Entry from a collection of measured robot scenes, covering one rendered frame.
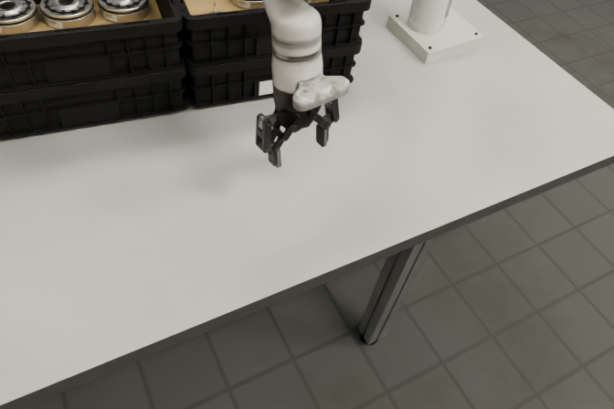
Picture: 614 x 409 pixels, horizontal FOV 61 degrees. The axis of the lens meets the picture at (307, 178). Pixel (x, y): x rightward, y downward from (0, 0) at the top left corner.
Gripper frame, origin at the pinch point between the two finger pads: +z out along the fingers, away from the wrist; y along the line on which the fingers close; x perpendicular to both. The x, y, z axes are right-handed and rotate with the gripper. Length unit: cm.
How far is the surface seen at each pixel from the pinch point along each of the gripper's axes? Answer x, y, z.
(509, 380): 31, -52, 93
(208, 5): -50, -10, -4
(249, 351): -16, 8, 84
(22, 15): -57, 28, -10
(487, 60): -18, -73, 17
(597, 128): 14, -78, 21
